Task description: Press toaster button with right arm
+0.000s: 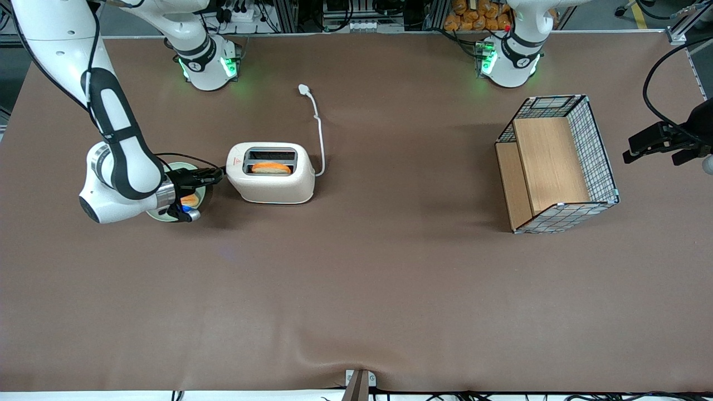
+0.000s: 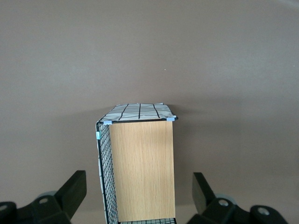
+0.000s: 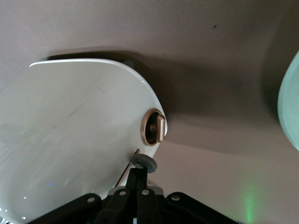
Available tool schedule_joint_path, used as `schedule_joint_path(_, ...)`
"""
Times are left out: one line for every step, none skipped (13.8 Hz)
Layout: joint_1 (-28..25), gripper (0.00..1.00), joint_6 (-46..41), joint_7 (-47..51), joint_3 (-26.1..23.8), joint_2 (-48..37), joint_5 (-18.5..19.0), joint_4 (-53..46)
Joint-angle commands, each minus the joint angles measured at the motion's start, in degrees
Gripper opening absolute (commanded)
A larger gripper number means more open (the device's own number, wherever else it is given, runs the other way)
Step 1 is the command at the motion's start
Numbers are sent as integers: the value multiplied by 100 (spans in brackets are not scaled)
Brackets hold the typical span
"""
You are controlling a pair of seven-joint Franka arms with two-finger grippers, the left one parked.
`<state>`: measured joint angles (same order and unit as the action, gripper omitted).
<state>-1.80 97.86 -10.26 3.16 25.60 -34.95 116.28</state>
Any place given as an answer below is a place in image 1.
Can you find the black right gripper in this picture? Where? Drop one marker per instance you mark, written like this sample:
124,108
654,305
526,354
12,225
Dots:
182,180

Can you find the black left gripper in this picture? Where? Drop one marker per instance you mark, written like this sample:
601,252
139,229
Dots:
699,123

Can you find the cream two-slot toaster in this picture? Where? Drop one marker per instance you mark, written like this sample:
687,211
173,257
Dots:
273,186

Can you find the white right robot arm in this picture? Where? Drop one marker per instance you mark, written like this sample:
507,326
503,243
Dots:
120,167

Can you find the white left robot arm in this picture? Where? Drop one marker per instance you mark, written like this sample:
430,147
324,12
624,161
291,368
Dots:
512,61

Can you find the pale green round plate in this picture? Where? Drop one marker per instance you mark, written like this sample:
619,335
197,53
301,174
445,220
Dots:
200,197

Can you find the triangular golden pastry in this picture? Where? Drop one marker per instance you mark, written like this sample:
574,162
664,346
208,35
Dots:
191,200

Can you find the toast slice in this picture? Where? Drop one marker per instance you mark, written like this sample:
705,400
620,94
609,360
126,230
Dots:
271,167

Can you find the light wooden shelf insert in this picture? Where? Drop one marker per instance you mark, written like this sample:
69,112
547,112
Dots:
551,161

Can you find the white power strip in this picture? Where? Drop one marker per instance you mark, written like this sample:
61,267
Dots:
239,14

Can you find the brown table cloth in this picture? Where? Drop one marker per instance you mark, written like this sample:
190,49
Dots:
356,289

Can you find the bag of bread rolls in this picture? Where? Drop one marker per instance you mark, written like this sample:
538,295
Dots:
473,16

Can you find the aluminium frame profile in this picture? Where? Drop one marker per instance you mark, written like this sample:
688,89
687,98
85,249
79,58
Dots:
682,25

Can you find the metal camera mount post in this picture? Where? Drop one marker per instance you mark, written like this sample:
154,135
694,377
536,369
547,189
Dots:
359,387

